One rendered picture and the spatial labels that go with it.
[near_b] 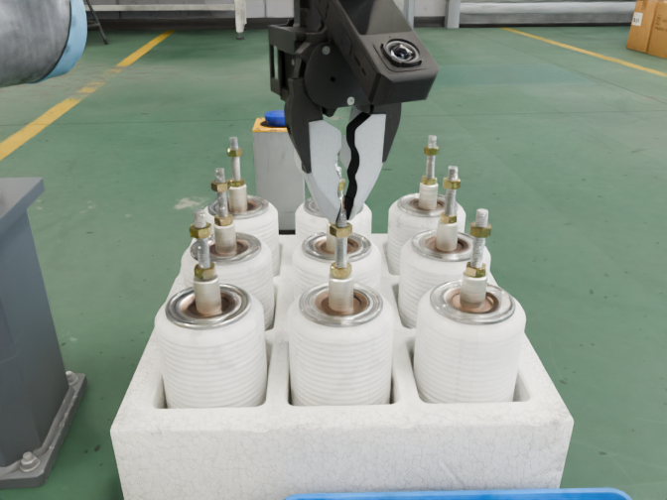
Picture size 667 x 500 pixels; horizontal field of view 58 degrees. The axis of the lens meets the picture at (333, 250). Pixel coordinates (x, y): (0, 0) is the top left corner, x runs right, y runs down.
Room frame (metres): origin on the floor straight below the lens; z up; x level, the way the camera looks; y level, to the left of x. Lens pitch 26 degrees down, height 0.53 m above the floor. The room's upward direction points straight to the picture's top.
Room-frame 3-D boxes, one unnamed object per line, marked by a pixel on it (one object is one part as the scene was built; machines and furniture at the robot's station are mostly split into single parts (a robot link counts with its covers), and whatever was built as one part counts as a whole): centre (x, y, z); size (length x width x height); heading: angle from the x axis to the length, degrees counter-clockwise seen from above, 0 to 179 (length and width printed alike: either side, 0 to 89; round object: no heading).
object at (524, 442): (0.58, 0.00, 0.09); 0.39 x 0.39 x 0.18; 2
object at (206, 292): (0.46, 0.11, 0.26); 0.02 x 0.02 x 0.03
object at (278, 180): (0.87, 0.08, 0.16); 0.07 x 0.07 x 0.31; 2
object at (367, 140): (0.49, -0.02, 0.38); 0.06 x 0.03 x 0.09; 25
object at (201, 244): (0.46, 0.11, 0.31); 0.01 x 0.01 x 0.08
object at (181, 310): (0.46, 0.11, 0.25); 0.08 x 0.08 x 0.01
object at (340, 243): (0.46, -0.01, 0.30); 0.01 x 0.01 x 0.08
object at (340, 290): (0.46, -0.01, 0.26); 0.02 x 0.02 x 0.03
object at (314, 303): (0.46, -0.01, 0.25); 0.08 x 0.08 x 0.01
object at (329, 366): (0.46, -0.01, 0.16); 0.10 x 0.10 x 0.18
